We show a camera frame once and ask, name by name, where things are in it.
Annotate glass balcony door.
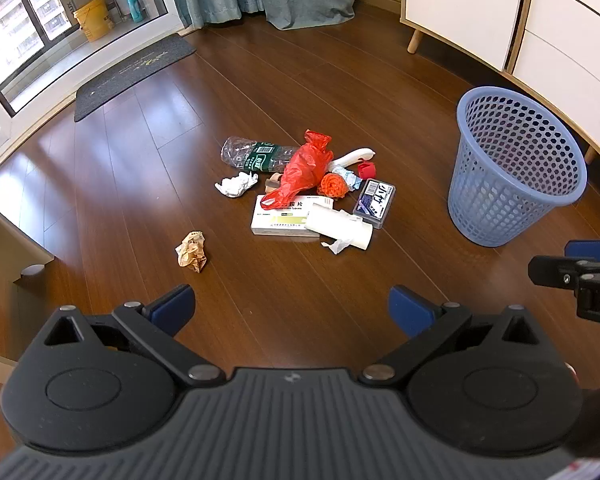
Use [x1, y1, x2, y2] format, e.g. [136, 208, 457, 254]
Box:
[0, 0, 191, 146]

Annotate yellow bucket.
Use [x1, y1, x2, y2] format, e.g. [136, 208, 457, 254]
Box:
[72, 0, 115, 42]

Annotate white cabinet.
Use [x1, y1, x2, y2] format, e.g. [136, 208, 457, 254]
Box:
[399, 0, 600, 161]

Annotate red plastic bag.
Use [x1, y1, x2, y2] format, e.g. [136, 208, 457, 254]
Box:
[260, 130, 335, 211]

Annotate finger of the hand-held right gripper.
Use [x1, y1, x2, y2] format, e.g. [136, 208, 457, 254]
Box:
[565, 237, 600, 260]
[528, 256, 600, 290]

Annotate dark grey door mat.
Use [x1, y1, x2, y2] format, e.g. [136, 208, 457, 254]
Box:
[74, 36, 197, 122]

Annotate white toothbrush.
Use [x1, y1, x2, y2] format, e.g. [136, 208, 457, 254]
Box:
[327, 147, 377, 173]

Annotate brown paper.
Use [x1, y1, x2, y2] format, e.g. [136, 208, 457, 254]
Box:
[175, 230, 208, 275]

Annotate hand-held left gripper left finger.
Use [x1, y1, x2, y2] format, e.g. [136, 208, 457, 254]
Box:
[27, 284, 226, 388]

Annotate orange foam net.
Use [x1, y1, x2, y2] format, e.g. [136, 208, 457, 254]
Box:
[317, 172, 351, 198]

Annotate crushed clear plastic bottle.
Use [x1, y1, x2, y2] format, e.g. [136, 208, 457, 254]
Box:
[221, 136, 301, 173]

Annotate white tissue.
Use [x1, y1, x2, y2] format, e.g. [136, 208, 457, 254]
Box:
[215, 171, 259, 201]

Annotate black and blue case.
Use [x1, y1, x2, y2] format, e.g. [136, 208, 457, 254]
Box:
[353, 178, 397, 230]

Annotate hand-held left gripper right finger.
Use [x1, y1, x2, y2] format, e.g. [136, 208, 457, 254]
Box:
[358, 285, 556, 388]

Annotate white medicine box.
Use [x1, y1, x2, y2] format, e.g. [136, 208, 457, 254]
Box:
[250, 194, 336, 238]

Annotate white furniture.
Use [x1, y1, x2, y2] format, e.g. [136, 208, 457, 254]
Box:
[0, 195, 56, 286]

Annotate blue mesh waste basket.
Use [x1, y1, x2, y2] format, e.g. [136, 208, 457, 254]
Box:
[447, 86, 588, 247]

